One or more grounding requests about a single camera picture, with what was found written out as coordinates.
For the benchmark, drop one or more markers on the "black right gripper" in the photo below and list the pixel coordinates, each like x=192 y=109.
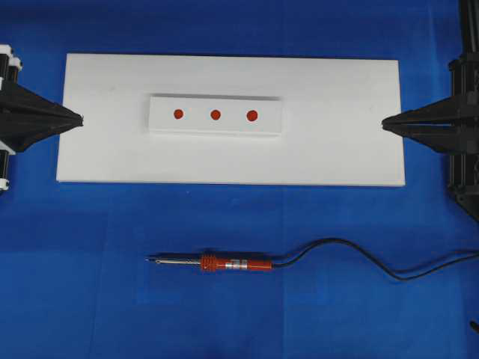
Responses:
x=461 y=139

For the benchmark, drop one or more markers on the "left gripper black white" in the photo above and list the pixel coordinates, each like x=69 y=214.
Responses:
x=18 y=137

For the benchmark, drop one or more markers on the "red handled soldering iron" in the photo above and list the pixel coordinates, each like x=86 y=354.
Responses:
x=212 y=261

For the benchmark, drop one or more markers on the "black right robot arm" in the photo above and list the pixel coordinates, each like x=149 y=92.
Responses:
x=469 y=32

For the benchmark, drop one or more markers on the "large white board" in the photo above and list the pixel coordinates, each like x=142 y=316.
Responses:
x=331 y=135

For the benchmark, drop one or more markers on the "blue table cloth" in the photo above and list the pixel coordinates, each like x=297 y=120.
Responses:
x=74 y=280

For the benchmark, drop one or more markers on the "small white raised plate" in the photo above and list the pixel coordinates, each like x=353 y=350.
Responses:
x=215 y=115

